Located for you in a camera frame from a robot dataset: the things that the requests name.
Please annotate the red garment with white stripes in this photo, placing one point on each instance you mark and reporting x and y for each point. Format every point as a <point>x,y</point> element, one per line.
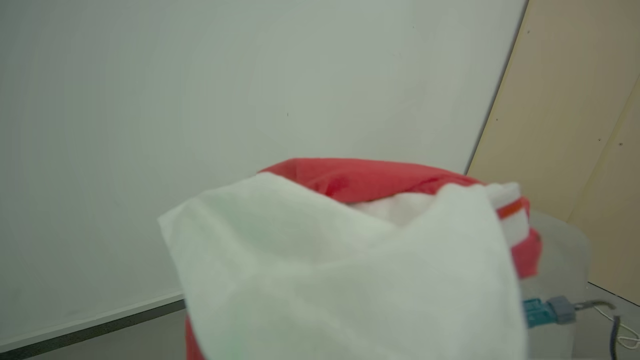
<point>370,177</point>

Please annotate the white and black wall baseboard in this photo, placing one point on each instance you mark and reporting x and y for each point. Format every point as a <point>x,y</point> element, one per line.
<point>90,325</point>

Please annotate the beige wooden panel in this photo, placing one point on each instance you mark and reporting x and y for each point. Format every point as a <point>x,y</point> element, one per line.
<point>555,100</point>
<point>617,215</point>

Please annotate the white cloth garment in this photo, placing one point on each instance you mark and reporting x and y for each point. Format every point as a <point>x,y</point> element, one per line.
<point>320,280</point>

